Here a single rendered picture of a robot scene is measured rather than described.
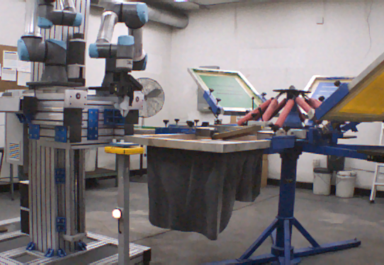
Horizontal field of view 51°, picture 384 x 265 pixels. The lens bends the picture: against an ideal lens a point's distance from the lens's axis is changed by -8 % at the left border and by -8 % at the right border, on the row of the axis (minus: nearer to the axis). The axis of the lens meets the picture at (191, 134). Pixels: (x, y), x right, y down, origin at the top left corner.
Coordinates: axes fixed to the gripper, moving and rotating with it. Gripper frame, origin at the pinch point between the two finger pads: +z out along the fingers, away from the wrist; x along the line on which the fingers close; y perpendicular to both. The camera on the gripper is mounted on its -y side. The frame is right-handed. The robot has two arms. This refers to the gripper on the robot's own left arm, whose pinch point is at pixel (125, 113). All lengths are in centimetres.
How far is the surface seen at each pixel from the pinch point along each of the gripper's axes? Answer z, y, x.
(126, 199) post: 38.7, 0.2, 1.9
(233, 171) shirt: 26, -40, 33
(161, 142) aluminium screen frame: 13.1, -17.1, 7.4
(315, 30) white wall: -137, -490, -85
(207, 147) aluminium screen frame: 13.4, -17.1, 33.2
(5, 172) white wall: 84, -147, -368
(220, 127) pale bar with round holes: 8, -99, -11
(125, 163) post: 22.0, 0.9, 1.9
